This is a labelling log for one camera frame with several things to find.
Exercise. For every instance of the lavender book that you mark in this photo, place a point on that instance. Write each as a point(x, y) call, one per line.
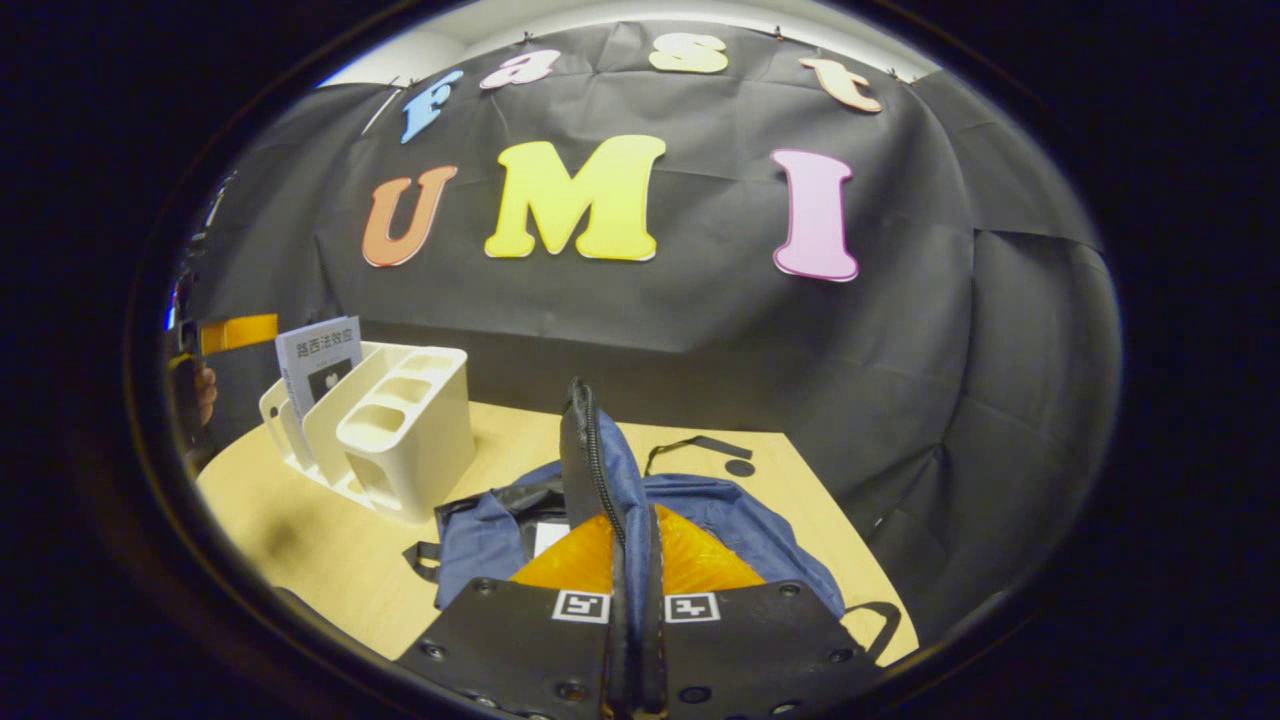
point(320, 345)

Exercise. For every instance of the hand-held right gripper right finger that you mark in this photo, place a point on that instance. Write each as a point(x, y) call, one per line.
point(750, 640)

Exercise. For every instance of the white plastic bookshelf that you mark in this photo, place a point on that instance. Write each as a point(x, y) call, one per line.
point(410, 450)

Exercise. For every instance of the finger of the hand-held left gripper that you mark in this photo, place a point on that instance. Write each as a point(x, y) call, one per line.
point(240, 332)

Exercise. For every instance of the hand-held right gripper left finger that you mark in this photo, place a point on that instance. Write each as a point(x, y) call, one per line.
point(520, 640)

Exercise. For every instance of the small black disc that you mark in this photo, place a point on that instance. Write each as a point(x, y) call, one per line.
point(740, 468)

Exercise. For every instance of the blue schoolbag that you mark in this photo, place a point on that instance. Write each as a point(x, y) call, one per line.
point(480, 540)

